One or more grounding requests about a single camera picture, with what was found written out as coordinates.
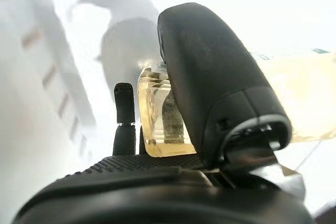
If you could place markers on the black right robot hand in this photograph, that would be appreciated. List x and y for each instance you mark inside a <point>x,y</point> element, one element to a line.
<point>215,77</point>

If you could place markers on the yellow drink bottle white cap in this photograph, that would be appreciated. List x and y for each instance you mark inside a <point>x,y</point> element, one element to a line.
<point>302,90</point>

